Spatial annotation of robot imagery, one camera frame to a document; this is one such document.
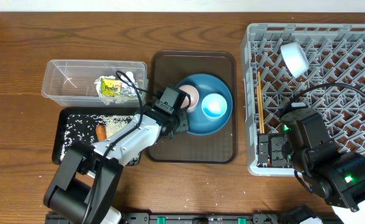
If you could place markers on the grey dishwasher rack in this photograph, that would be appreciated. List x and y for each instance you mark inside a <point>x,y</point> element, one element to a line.
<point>334,84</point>

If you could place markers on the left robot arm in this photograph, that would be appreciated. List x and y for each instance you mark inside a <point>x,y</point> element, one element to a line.
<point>86,180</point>

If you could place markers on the black food waste tray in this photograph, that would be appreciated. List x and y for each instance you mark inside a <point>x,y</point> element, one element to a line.
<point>79,124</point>

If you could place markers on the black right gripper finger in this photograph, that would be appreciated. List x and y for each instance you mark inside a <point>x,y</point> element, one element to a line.
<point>277,149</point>
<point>263,150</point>

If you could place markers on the light blue cup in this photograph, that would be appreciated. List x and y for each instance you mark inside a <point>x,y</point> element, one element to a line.
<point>214,106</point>

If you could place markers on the dark blue plate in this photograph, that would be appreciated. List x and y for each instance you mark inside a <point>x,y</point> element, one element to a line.
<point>199,124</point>

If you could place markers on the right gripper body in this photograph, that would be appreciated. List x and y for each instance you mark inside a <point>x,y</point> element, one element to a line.
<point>297,160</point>

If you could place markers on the orange sausage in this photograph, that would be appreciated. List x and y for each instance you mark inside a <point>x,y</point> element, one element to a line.
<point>101,132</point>

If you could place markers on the pink cup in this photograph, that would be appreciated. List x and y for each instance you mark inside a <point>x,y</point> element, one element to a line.
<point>191,101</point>

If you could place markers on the clear plastic bin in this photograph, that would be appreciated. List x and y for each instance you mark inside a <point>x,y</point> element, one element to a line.
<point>76,82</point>

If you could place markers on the wooden chopstick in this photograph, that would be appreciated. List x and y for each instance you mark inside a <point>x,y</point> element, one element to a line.
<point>258,82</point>
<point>260,108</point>

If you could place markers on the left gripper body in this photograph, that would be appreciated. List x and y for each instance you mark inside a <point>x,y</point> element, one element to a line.
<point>175,120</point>

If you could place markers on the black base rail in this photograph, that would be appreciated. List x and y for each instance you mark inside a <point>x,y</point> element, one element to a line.
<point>138,218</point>

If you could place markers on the yellow green snack wrapper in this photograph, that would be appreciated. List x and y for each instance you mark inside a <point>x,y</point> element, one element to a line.
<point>109,87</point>

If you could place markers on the brown serving tray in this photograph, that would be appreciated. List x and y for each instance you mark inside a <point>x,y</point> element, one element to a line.
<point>169,67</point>

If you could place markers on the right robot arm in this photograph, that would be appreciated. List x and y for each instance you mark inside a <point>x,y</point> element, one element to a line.
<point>336,177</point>

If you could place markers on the light blue bowl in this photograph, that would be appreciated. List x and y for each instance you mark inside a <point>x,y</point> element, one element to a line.
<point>295,59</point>

